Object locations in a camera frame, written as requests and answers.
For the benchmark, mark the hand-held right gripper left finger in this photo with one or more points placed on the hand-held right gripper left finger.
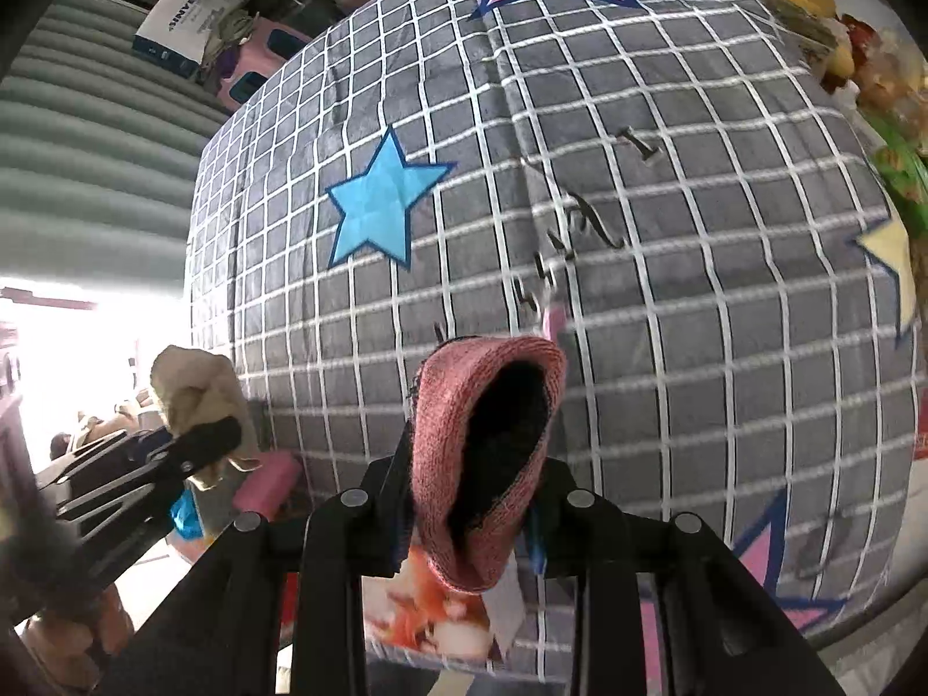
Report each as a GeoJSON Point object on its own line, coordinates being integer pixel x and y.
{"type": "Point", "coordinates": [384, 515]}

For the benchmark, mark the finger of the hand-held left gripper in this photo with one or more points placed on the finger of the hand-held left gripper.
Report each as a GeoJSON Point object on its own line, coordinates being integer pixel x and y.
{"type": "Point", "coordinates": [214, 442]}
{"type": "Point", "coordinates": [109, 460]}

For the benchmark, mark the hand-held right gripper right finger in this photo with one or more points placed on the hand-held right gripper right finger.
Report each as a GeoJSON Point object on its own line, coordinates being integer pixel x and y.
{"type": "Point", "coordinates": [535, 544]}

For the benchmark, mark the beige fluffy cloth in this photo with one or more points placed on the beige fluffy cloth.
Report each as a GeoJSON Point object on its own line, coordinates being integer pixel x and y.
{"type": "Point", "coordinates": [192, 388]}

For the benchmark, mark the pink knitted sock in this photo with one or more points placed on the pink knitted sock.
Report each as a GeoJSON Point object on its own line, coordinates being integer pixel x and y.
{"type": "Point", "coordinates": [265, 484]}
{"type": "Point", "coordinates": [449, 435]}

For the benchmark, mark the person's left hand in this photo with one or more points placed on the person's left hand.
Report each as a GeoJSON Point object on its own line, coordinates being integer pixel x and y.
{"type": "Point", "coordinates": [65, 645]}

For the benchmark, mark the blue fluffy sock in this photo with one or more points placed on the blue fluffy sock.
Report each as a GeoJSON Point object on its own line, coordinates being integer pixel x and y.
{"type": "Point", "coordinates": [185, 516]}

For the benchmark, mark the white orange printed cloth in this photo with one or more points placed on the white orange printed cloth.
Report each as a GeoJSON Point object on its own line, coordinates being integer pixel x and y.
{"type": "Point", "coordinates": [428, 613]}

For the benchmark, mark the grey checked star blanket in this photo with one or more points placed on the grey checked star blanket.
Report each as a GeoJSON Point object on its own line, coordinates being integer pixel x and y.
{"type": "Point", "coordinates": [652, 232]}

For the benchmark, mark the pink plastic stool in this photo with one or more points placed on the pink plastic stool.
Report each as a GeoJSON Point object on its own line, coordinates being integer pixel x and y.
{"type": "Point", "coordinates": [265, 54]}

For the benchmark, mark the white blue cardboard box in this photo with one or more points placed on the white blue cardboard box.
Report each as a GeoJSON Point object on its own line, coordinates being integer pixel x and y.
{"type": "Point", "coordinates": [178, 22]}

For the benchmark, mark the colourful printed cloth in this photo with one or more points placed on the colourful printed cloth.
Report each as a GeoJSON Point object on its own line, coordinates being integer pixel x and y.
{"type": "Point", "coordinates": [895, 145]}

